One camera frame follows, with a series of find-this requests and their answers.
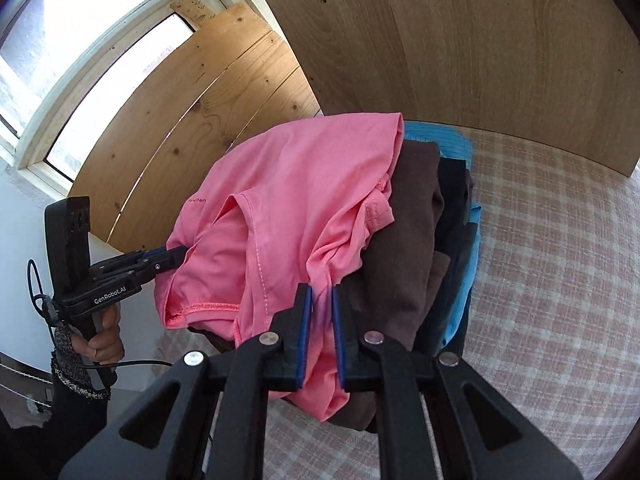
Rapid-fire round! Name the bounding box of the oak wooden panel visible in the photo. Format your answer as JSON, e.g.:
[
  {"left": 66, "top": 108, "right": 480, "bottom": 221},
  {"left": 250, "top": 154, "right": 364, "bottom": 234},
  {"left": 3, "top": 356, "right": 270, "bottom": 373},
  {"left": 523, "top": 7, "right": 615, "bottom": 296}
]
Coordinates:
[{"left": 242, "top": 0, "right": 640, "bottom": 178}]

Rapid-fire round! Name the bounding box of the plywood board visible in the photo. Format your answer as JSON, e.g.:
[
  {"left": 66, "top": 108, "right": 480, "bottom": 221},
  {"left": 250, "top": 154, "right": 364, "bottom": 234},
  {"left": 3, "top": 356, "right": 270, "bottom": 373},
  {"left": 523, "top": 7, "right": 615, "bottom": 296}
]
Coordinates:
[{"left": 67, "top": 2, "right": 321, "bottom": 251}]

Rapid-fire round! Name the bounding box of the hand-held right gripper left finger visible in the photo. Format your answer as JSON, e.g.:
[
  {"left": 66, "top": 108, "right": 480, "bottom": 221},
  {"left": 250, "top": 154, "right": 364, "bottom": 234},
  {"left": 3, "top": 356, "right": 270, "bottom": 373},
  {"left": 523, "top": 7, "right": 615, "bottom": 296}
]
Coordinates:
[{"left": 59, "top": 282, "right": 313, "bottom": 480}]

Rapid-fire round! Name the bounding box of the white framed window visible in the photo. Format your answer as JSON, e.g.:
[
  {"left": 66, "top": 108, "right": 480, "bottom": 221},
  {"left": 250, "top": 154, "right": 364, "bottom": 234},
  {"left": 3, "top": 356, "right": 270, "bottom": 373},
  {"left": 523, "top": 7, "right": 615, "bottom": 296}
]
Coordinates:
[{"left": 0, "top": 0, "right": 246, "bottom": 196}]

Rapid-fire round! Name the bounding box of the dark navy folded garment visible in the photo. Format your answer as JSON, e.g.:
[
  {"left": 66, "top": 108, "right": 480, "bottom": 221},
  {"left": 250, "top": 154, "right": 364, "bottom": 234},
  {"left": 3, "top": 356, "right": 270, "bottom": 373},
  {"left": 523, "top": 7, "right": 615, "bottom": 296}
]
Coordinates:
[{"left": 415, "top": 147, "right": 476, "bottom": 361}]

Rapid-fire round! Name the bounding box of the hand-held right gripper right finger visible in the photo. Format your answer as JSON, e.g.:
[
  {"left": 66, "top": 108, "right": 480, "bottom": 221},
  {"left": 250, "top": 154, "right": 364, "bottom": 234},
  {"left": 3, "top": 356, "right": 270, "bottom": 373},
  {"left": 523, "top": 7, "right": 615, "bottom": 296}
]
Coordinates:
[{"left": 331, "top": 284, "right": 583, "bottom": 480}]

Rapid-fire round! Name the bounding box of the brown folded garment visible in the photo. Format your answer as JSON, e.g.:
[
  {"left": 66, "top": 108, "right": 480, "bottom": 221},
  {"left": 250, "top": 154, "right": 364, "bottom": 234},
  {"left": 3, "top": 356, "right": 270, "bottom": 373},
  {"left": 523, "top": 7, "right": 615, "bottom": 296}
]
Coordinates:
[{"left": 330, "top": 140, "right": 446, "bottom": 433}]

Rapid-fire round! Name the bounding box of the pink t-shirt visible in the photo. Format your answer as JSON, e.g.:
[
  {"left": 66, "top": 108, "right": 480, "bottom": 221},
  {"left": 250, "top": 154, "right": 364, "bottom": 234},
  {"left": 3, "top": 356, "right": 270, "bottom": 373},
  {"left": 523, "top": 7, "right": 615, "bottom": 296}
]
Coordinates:
[{"left": 154, "top": 112, "right": 405, "bottom": 422}]

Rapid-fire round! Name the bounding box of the pink plaid table cloth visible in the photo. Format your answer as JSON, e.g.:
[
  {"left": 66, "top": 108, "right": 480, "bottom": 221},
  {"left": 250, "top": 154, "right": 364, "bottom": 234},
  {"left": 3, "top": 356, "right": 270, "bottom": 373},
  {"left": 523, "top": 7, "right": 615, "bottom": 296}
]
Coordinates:
[{"left": 155, "top": 125, "right": 640, "bottom": 480}]

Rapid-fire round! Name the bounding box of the black cable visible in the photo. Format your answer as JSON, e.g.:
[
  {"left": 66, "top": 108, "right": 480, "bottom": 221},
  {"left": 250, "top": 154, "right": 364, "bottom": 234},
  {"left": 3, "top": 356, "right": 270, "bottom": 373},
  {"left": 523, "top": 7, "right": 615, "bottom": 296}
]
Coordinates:
[{"left": 27, "top": 259, "right": 173, "bottom": 376}]

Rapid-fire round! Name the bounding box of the person's left forearm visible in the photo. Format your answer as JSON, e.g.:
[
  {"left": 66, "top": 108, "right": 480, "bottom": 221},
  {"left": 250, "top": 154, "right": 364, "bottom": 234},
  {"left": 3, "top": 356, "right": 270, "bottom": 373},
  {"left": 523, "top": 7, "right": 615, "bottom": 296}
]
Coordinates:
[{"left": 0, "top": 325, "right": 112, "bottom": 480}]

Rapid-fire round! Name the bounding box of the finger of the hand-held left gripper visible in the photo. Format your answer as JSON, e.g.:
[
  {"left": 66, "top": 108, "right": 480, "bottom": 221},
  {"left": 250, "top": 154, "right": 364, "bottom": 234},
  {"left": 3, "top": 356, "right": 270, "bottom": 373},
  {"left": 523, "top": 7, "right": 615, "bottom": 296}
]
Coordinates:
[
  {"left": 100, "top": 246, "right": 187, "bottom": 291},
  {"left": 90, "top": 247, "right": 167, "bottom": 277}
]

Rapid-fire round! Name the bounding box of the person's left hand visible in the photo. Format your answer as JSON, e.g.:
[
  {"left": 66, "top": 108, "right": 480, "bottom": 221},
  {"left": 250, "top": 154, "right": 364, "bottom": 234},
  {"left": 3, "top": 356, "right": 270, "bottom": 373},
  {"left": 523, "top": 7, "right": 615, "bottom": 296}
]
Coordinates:
[{"left": 70, "top": 304, "right": 125, "bottom": 367}]

